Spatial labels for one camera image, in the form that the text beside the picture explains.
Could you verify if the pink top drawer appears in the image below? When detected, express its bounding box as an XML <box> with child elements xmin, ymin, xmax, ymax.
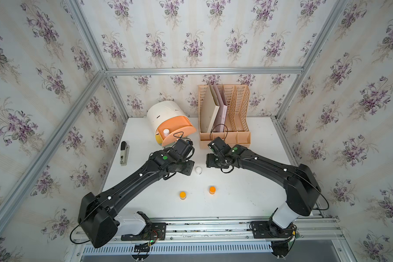
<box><xmin>155</xmin><ymin>116</ymin><xmax>197</xmax><ymax>146</ymax></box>

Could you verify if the round white drawer cabinet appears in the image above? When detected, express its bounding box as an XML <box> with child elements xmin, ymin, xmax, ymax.
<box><xmin>147</xmin><ymin>100</ymin><xmax>197</xmax><ymax>146</ymax></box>

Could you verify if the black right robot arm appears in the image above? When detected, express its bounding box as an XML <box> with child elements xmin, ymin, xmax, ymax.
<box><xmin>206</xmin><ymin>138</ymin><xmax>322</xmax><ymax>230</ymax></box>

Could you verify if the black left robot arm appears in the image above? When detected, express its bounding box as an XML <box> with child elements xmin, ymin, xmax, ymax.
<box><xmin>78</xmin><ymin>138</ymin><xmax>195</xmax><ymax>248</ymax></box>

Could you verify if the orange paint can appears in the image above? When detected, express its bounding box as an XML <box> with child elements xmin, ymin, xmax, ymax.
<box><xmin>209</xmin><ymin>186</ymin><xmax>216</xmax><ymax>194</ymax></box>

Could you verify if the pink paper folder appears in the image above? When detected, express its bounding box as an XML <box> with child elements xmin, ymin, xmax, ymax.
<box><xmin>213</xmin><ymin>85</ymin><xmax>227</xmax><ymax>133</ymax></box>

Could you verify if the beige plastic file organizer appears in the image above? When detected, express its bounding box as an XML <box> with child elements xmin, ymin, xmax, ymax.
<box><xmin>198</xmin><ymin>85</ymin><xmax>251</xmax><ymax>149</ymax></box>

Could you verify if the beige cardboard folder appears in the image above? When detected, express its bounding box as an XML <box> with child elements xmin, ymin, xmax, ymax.
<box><xmin>199</xmin><ymin>85</ymin><xmax>219</xmax><ymax>133</ymax></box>

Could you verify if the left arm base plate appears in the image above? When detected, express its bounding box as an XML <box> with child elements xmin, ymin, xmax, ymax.
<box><xmin>121</xmin><ymin>223</ymin><xmax>167</xmax><ymax>241</ymax></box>

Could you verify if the aluminium rail frame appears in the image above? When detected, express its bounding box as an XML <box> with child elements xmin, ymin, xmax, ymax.
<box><xmin>65</xmin><ymin>216</ymin><xmax>356</xmax><ymax>262</ymax></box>

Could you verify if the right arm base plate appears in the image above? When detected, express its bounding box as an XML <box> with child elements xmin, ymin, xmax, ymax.
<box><xmin>249</xmin><ymin>220</ymin><xmax>296</xmax><ymax>239</ymax></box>

